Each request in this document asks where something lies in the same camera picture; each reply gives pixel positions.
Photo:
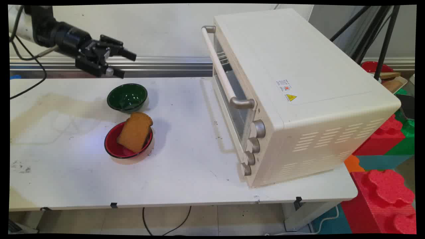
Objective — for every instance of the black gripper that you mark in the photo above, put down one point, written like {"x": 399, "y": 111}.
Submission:
{"x": 90, "y": 53}

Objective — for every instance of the cream glass oven door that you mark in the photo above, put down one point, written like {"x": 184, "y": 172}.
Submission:
{"x": 219, "y": 68}

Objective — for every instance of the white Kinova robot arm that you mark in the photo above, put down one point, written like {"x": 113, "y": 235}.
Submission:
{"x": 22, "y": 30}

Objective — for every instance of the dark green bowl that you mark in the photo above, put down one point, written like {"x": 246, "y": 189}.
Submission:
{"x": 127, "y": 97}

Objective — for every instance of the brown bread slice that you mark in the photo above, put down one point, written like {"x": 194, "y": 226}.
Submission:
{"x": 134, "y": 132}

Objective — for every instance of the red bowl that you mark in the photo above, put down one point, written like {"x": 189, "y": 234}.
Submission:
{"x": 116, "y": 149}

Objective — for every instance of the black table edge clip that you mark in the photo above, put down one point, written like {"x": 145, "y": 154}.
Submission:
{"x": 114, "y": 205}
{"x": 298, "y": 201}

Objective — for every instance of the silver oven knob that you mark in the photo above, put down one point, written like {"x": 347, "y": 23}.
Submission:
{"x": 254, "y": 145}
{"x": 259, "y": 128}
{"x": 246, "y": 169}
{"x": 250, "y": 158}

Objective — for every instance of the warning sticker label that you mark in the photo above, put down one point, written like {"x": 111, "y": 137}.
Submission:
{"x": 287, "y": 90}

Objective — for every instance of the cream toaster oven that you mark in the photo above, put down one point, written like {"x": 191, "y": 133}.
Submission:
{"x": 298, "y": 49}

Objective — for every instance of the white table leg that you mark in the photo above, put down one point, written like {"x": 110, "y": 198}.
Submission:
{"x": 305, "y": 214}

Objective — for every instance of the red round dish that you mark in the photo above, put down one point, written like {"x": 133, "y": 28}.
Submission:
{"x": 370, "y": 66}

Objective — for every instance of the orange foam block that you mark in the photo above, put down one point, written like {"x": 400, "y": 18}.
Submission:
{"x": 353, "y": 164}

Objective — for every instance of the black tripod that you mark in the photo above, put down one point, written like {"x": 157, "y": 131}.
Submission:
{"x": 385, "y": 43}

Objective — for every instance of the small red foam block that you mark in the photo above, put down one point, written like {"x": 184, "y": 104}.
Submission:
{"x": 378, "y": 139}

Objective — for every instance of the wooden tray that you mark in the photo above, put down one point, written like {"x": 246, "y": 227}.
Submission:
{"x": 393, "y": 83}

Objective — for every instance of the teal foam block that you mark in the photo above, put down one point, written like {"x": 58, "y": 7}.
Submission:
{"x": 382, "y": 162}

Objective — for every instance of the black bin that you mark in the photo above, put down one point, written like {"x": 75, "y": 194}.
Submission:
{"x": 407, "y": 106}

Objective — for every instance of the large red foam block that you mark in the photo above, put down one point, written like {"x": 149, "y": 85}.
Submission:
{"x": 382, "y": 199}

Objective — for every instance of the green foam block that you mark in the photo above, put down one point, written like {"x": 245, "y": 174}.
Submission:
{"x": 405, "y": 142}

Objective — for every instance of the aluminium rail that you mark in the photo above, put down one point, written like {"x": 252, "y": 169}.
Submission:
{"x": 159, "y": 63}

